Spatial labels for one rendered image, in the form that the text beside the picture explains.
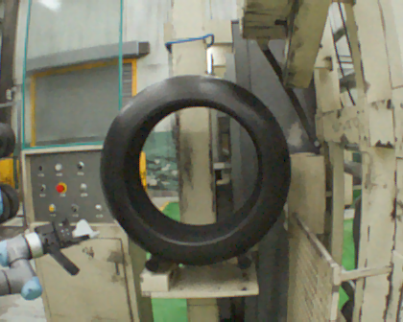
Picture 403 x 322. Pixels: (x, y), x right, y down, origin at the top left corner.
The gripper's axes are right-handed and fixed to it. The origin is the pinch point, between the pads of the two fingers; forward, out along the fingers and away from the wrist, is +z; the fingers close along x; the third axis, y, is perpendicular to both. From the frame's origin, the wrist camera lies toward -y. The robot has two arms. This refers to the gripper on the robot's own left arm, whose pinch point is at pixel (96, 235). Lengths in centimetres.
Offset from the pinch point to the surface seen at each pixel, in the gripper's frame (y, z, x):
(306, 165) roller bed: -1, 76, -17
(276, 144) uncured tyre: 6, 46, -35
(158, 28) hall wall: 453, 571, 656
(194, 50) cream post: 53, 59, -4
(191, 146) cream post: 21, 52, 9
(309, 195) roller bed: -12, 75, -14
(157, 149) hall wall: 196, 521, 749
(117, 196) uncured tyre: 8.8, 9.6, -4.4
